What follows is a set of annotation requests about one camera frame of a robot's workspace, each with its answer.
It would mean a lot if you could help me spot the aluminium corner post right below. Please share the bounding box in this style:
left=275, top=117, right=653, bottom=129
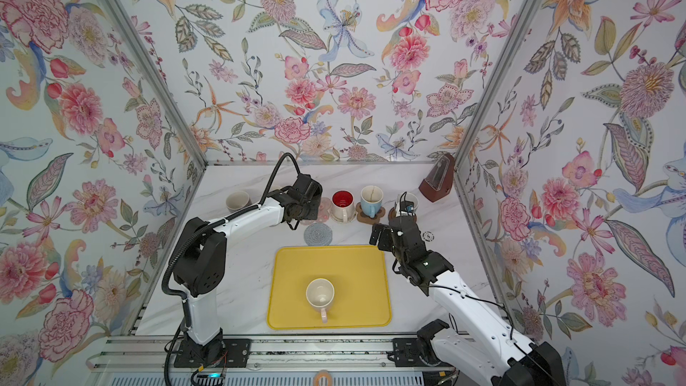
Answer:
left=454, top=0, right=542, bottom=173

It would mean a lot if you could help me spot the aluminium corner post left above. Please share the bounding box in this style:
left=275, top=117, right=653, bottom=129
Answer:
left=102, top=0, right=208, bottom=172

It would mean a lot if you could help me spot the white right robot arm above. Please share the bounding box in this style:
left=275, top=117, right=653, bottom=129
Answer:
left=370, top=216, right=567, bottom=385

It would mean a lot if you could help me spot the black corrugated cable hose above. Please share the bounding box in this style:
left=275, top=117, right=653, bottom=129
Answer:
left=160, top=152, right=302, bottom=298

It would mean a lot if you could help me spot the orange ring tape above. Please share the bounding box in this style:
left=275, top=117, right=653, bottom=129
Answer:
left=313, top=370, right=334, bottom=386

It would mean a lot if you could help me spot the red inside white mug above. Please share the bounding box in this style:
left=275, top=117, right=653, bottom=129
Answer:
left=330, top=190, right=356, bottom=211

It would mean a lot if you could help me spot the aluminium corner post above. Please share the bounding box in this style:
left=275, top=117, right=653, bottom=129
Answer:
left=102, top=0, right=208, bottom=172
left=454, top=0, right=542, bottom=173

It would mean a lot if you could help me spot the pink flower coaster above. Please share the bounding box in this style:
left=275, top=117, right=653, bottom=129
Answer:
left=316, top=198, right=332, bottom=223

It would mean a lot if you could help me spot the brown paw print coaster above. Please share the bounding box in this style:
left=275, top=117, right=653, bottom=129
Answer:
left=356, top=203, right=386, bottom=225

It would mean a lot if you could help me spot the multicolour woven round coaster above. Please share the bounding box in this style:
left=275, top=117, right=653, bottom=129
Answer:
left=330, top=207, right=357, bottom=223

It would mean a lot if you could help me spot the brown wooden metronome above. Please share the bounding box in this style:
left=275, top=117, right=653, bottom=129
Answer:
left=418, top=154, right=456, bottom=203

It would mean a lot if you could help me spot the pink handle mug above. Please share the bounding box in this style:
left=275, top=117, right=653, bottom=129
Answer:
left=305, top=278, right=335, bottom=323

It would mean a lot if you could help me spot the round brown wooden coaster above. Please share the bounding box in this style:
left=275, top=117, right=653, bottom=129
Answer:
left=388, top=207, right=401, bottom=221

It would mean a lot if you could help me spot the grey blue woven coaster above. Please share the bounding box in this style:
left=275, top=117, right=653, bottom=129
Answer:
left=304, top=223, right=333, bottom=247

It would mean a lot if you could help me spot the yellow tray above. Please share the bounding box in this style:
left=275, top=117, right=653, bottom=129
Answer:
left=266, top=245, right=392, bottom=331

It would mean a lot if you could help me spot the blue handle mug front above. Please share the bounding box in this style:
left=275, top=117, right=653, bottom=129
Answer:
left=361, top=185, right=384, bottom=217

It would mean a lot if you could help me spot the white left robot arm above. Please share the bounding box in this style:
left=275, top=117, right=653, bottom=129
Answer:
left=161, top=173, right=323, bottom=347

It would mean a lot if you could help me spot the aluminium rail base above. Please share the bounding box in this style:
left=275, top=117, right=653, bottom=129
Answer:
left=86, top=334, right=478, bottom=385

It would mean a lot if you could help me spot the purple handle mug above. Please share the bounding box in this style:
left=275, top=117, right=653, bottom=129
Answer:
left=225, top=190, right=252, bottom=213

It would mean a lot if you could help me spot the blue mug row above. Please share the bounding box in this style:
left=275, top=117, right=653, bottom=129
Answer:
left=395, top=191, right=419, bottom=214

